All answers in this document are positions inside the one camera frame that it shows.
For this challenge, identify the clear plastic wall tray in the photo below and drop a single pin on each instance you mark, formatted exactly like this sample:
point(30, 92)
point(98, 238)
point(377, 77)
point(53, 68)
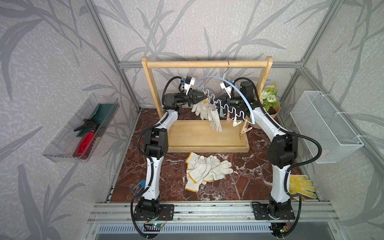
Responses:
point(62, 147)

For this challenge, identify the white glove with yellow cuff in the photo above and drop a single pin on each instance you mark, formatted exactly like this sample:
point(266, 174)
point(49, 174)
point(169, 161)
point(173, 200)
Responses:
point(199, 166)

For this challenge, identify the white glove hung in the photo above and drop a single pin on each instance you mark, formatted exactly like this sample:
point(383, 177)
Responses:
point(202, 110)
point(214, 118)

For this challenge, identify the aluminium front rail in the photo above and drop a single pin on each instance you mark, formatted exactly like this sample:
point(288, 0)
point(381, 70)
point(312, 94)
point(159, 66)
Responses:
point(216, 220)

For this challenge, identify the white wire mesh basket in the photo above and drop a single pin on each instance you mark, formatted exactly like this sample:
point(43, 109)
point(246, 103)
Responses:
point(316, 117)

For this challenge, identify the red spray bottle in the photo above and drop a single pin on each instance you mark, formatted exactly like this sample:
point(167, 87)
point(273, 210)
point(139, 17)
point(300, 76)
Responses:
point(85, 145)

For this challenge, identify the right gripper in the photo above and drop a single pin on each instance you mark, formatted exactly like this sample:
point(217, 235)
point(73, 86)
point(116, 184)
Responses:
point(226, 101)

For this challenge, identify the white glove bottom of pile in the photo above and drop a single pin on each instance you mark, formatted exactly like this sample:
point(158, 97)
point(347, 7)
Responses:
point(216, 173)

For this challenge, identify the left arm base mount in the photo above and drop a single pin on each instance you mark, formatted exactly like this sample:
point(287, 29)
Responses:
point(164, 212)

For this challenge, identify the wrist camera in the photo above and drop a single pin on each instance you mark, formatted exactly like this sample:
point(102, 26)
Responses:
point(226, 87)
point(187, 83)

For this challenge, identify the wooden clothes rack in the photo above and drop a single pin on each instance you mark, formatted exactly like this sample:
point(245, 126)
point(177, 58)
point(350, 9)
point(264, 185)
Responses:
point(197, 135)

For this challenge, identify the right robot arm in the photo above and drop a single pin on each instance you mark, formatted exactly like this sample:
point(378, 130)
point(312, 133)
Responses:
point(284, 144)

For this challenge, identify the blue wavy clip hanger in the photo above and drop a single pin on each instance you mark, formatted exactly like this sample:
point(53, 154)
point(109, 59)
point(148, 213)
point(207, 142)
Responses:
point(246, 115)

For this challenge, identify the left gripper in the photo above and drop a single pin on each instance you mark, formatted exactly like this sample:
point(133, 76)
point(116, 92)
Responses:
point(192, 99)

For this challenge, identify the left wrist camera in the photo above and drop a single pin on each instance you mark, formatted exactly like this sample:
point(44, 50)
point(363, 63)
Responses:
point(187, 83)

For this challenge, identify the blue hand rake tool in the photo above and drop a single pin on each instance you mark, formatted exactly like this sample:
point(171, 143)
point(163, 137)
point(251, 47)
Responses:
point(141, 185)

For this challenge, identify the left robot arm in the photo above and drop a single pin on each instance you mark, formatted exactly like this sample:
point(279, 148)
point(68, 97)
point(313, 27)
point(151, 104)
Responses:
point(177, 93)

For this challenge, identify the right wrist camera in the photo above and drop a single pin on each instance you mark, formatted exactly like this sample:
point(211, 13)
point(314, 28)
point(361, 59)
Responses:
point(226, 87)

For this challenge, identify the yellow rubber-coated glove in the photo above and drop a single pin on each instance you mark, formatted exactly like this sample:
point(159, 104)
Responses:
point(301, 184)

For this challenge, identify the green cloth in tray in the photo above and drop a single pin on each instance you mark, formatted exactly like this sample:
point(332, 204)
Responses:
point(98, 116)

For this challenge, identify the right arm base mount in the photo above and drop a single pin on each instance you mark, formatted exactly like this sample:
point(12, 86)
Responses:
point(273, 211)

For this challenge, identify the pink clothes peg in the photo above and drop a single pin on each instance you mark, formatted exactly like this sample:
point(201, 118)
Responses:
point(246, 128)

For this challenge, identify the potted white flower plant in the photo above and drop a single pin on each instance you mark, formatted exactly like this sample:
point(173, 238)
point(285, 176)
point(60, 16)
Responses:
point(269, 99)

